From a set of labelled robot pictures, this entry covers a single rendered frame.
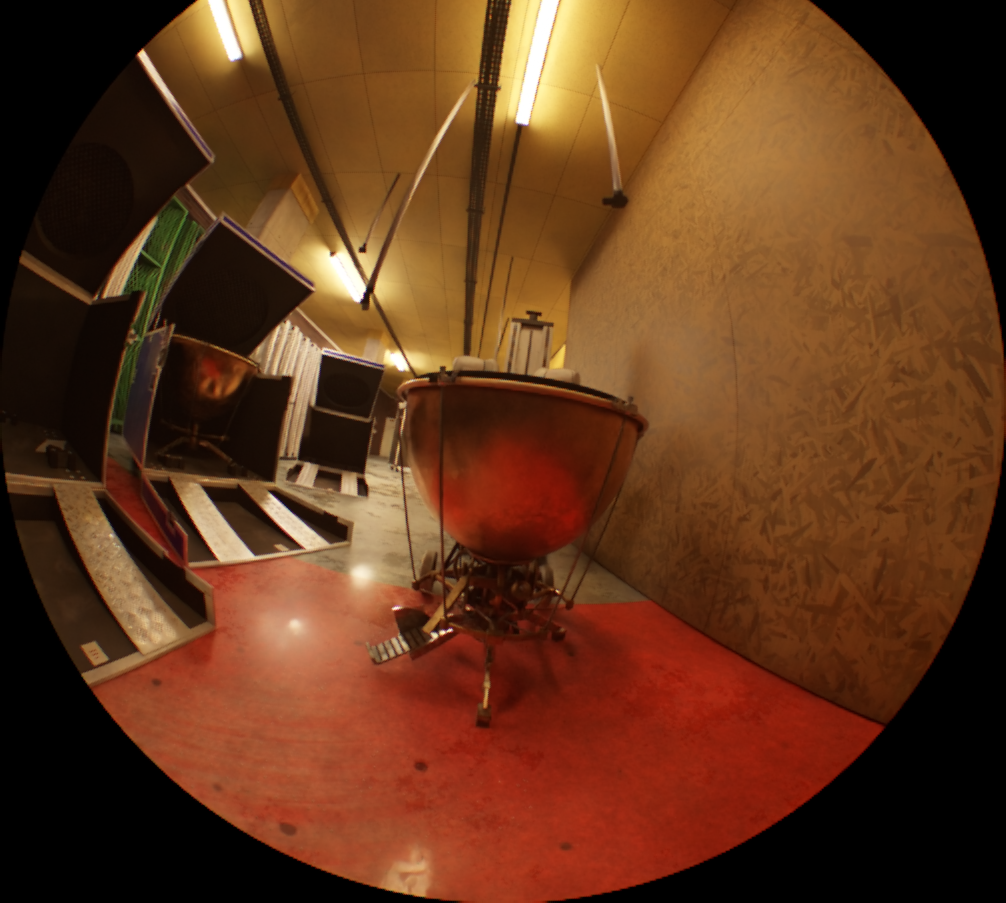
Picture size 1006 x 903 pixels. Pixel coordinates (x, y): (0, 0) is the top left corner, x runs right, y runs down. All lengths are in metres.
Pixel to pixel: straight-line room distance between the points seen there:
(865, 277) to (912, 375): 0.33
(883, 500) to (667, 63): 2.66
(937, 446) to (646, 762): 0.97
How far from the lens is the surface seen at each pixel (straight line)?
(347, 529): 1.98
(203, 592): 1.05
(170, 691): 0.89
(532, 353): 2.51
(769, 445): 1.28
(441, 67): 2.89
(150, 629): 1.03
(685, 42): 2.76
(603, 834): 0.73
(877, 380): 1.11
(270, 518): 1.98
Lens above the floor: 0.63
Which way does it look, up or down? 12 degrees up
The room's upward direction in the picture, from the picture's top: 9 degrees clockwise
